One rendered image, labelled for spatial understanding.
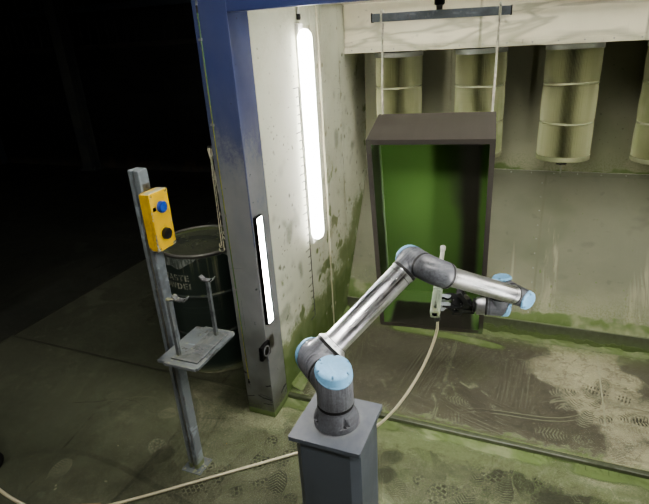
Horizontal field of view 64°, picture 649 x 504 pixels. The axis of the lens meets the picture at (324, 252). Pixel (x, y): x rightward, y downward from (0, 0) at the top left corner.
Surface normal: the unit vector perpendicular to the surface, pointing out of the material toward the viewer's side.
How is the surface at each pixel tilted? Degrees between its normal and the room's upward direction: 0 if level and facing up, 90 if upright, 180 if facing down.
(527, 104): 90
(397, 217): 102
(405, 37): 90
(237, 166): 90
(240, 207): 90
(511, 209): 57
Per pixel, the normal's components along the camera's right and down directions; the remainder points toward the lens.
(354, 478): 0.38, 0.34
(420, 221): -0.26, 0.57
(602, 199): -0.35, -0.18
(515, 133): -0.38, 0.38
